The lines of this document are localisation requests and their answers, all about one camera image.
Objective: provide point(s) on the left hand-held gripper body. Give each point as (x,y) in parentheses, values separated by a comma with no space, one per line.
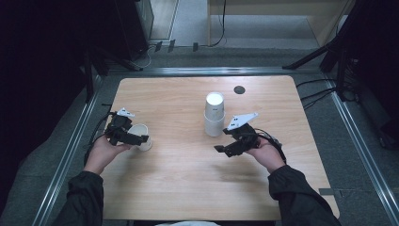
(117,128)

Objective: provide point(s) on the light wooden furniture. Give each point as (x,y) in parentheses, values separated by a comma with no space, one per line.
(282,8)

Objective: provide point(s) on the person's light clothing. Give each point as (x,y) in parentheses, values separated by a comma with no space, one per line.
(188,223)

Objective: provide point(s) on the grey tape strip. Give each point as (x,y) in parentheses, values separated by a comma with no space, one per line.
(327,191)

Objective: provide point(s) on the black tripod stand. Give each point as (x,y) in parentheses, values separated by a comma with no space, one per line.
(307,58)

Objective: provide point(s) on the person's right hand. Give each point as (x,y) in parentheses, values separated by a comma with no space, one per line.
(269,155)

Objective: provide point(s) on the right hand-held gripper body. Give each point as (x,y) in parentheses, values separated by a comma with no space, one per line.
(246,138)

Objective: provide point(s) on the white paper cup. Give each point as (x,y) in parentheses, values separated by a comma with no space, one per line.
(139,129)
(215,128)
(215,102)

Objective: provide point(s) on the black round table grommet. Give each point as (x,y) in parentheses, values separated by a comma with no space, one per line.
(239,89)

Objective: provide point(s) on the metal frame rail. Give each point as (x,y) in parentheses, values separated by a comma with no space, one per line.
(362,155)
(204,71)
(58,182)

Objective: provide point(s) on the black cabinet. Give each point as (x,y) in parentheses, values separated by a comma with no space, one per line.
(131,25)

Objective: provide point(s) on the person's left hand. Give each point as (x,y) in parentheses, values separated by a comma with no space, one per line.
(100,153)

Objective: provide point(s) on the black metal stand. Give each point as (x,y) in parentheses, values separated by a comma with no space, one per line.
(89,78)

